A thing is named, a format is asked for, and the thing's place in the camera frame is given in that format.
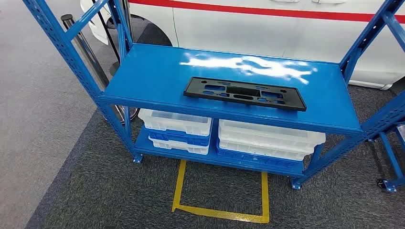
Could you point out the yellow floor tape square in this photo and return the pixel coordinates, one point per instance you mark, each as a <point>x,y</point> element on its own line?
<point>221,215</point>

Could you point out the blue wheeled metal rack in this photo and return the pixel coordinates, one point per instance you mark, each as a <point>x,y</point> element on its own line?
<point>390,158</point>

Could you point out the white car with red stripe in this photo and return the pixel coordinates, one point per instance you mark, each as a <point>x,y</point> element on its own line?
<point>253,31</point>

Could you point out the black plastic plate part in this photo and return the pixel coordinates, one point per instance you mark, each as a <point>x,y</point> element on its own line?
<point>294,102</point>

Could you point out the blue plastic bin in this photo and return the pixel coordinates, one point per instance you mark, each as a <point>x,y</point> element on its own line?
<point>253,159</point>
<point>177,136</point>

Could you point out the chrome stanchion post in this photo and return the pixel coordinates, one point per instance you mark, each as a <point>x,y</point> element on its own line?
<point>67,22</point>

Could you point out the blue metal shelf rack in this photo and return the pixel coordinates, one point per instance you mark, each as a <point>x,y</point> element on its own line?
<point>152,72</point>

